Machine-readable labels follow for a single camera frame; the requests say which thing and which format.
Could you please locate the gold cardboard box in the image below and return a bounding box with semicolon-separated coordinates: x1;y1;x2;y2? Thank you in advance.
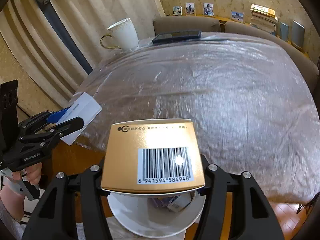
101;119;205;196

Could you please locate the white blue naproxen box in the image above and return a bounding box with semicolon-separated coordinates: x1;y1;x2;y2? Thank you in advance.
167;194;191;212

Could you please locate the white round trash bin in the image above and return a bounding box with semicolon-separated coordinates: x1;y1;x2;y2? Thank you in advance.
107;193;206;238

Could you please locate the person's left hand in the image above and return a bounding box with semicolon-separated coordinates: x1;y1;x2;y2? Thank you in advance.
11;163;42;185

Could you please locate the beige curtain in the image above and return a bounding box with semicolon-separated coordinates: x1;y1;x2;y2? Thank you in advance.
1;0;164;106

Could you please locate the clear plastic table cover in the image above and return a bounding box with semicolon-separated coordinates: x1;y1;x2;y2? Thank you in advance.
73;34;319;203

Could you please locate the blue cylindrical container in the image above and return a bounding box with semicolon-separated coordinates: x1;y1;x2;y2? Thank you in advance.
279;22;289;42

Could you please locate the brown fabric sofa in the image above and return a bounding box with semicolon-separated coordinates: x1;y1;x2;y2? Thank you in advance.
152;16;320;91

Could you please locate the stack of books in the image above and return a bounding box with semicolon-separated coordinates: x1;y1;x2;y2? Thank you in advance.
250;4;278;36

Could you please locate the white mug gold handle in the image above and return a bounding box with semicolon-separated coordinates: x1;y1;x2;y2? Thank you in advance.
100;18;139;51

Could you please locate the small left photo frame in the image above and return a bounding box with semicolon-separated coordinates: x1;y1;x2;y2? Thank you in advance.
172;6;182;16

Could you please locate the landscape photo frame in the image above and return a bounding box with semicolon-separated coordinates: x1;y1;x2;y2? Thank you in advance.
231;11;245;23

